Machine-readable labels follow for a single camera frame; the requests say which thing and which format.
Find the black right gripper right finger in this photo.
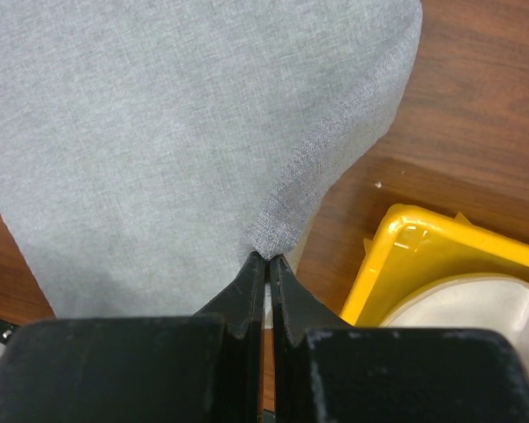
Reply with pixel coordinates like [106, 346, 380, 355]
[269, 256, 529, 422]

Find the beige shell-shaped plate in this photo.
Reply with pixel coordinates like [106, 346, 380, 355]
[382, 274, 529, 374]

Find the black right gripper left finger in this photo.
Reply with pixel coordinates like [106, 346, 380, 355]
[0, 253, 265, 422]

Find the yellow plastic tray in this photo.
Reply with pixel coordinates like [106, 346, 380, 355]
[339, 204, 529, 327]

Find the grey cloth napkin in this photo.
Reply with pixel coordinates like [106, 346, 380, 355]
[0, 1, 422, 317]

